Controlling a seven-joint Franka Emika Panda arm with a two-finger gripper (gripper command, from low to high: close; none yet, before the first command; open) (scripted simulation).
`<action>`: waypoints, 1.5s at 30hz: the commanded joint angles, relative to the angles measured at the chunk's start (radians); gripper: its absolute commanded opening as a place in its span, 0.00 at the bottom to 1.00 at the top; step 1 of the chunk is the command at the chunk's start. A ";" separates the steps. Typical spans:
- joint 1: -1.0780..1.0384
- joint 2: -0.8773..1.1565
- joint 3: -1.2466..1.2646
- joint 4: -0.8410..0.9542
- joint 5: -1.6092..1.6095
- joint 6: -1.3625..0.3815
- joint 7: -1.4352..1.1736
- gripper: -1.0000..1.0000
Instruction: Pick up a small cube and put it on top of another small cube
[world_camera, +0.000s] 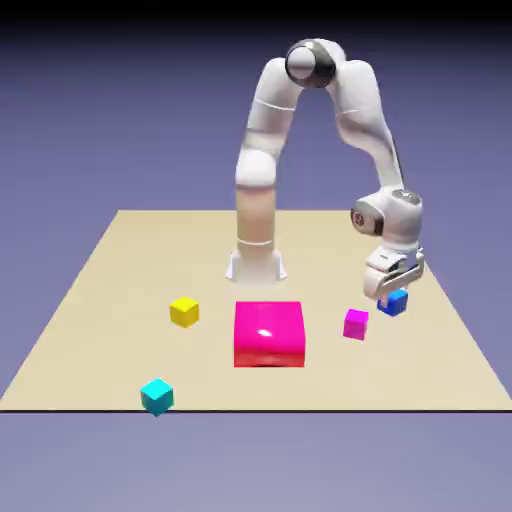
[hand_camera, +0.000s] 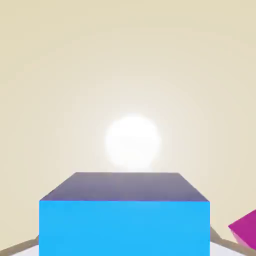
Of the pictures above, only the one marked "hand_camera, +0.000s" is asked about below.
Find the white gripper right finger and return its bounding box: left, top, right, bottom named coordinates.
left=209, top=225, right=256, bottom=256

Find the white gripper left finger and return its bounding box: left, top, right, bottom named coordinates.
left=0, top=235, right=40, bottom=256

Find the small blue cube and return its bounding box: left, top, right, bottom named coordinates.
left=38, top=171, right=211, bottom=256

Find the small magenta cube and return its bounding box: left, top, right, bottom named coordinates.
left=227, top=208, right=256, bottom=251

